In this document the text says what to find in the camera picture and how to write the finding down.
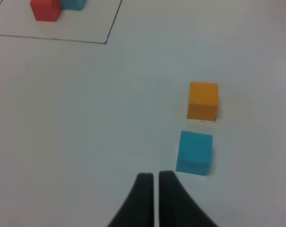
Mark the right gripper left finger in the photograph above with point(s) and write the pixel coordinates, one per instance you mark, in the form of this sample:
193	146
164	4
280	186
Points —
138	208

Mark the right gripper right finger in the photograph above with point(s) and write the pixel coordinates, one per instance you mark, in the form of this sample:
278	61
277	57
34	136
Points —
176	207

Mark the orange block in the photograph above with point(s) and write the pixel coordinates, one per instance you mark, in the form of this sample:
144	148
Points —
203	101

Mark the loose blue block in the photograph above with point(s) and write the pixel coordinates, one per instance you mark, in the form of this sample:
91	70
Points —
195	153

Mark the blue template block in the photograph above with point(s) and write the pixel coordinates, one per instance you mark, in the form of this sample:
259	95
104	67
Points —
72	4

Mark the red template block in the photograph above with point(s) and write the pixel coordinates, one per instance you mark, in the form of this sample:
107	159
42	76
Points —
46	10

